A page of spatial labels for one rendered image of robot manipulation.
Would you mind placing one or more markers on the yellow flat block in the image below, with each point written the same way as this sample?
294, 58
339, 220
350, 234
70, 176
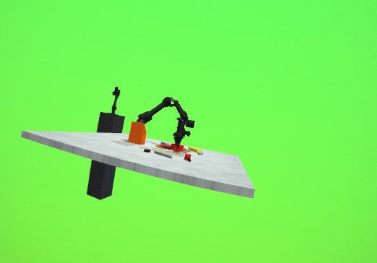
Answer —
193, 149

